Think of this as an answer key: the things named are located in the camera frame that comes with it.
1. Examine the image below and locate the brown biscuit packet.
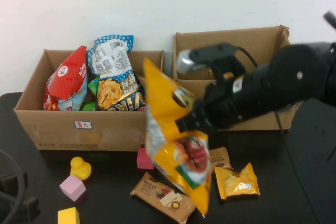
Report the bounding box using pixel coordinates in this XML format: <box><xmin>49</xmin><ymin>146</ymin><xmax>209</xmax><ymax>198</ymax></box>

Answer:
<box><xmin>208</xmin><ymin>146</ymin><xmax>234</xmax><ymax>174</ymax></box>
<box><xmin>130</xmin><ymin>171</ymin><xmax>197</xmax><ymax>224</ymax></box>

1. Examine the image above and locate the yellow foam cube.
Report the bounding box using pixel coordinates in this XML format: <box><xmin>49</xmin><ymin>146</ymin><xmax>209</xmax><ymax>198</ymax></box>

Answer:
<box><xmin>57</xmin><ymin>207</ymin><xmax>81</xmax><ymax>224</ymax></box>

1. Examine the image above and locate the large yellow chef chips bag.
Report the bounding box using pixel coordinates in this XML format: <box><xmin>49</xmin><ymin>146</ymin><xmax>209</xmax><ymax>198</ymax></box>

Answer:
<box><xmin>143</xmin><ymin>57</ymin><xmax>212</xmax><ymax>216</ymax></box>

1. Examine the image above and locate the small yellow snack packet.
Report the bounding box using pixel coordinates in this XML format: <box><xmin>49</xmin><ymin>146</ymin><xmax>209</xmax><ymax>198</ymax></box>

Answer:
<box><xmin>214</xmin><ymin>162</ymin><xmax>260</xmax><ymax>200</ymax></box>

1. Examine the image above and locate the cardboard box with F2 print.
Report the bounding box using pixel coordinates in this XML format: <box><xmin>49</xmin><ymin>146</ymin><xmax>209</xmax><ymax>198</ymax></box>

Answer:
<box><xmin>13</xmin><ymin>48</ymin><xmax>165</xmax><ymax>153</ymax></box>

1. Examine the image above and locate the red shrimp cracker bag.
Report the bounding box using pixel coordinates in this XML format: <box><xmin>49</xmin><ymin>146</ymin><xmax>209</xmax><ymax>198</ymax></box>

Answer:
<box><xmin>43</xmin><ymin>45</ymin><xmax>89</xmax><ymax>111</ymax></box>

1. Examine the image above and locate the pink foam cube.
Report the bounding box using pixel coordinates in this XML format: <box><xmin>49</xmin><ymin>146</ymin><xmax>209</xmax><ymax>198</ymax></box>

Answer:
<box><xmin>59</xmin><ymin>174</ymin><xmax>87</xmax><ymax>202</ymax></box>

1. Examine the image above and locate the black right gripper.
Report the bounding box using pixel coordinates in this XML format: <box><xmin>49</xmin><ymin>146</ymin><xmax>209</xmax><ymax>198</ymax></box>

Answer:
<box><xmin>175</xmin><ymin>76</ymin><xmax>246</xmax><ymax>133</ymax></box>

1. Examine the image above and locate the magenta foam cube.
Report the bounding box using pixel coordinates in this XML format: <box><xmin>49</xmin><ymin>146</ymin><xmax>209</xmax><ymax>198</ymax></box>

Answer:
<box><xmin>136</xmin><ymin>147</ymin><xmax>155</xmax><ymax>170</ymax></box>

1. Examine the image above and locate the green snack bag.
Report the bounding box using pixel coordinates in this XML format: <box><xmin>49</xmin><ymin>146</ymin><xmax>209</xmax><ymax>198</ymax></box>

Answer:
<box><xmin>81</xmin><ymin>77</ymin><xmax>100</xmax><ymax>112</ymax></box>

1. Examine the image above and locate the yellow rubber duck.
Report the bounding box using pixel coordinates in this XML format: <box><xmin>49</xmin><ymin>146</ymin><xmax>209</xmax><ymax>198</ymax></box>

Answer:
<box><xmin>70</xmin><ymin>156</ymin><xmax>92</xmax><ymax>182</ymax></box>

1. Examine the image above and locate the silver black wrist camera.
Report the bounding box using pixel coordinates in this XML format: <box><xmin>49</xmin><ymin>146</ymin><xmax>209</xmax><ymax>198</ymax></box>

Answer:
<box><xmin>176</xmin><ymin>42</ymin><xmax>238</xmax><ymax>74</ymax></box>

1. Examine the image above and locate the blue dotted white snack bag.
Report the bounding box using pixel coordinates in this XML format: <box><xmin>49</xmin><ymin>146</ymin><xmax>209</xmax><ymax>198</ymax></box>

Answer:
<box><xmin>87</xmin><ymin>34</ymin><xmax>134</xmax><ymax>77</ymax></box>

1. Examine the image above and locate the taped cardboard box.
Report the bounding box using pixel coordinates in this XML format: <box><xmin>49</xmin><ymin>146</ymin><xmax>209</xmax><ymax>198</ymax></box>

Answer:
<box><xmin>172</xmin><ymin>24</ymin><xmax>302</xmax><ymax>132</ymax></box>

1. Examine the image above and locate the white sticker on F2 box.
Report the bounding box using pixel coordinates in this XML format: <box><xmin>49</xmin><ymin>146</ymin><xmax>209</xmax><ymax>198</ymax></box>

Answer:
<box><xmin>74</xmin><ymin>121</ymin><xmax>93</xmax><ymax>130</ymax></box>

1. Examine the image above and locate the black camera cable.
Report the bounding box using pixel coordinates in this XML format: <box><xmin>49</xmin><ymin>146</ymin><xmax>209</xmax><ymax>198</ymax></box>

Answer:
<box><xmin>235</xmin><ymin>46</ymin><xmax>260</xmax><ymax>69</ymax></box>

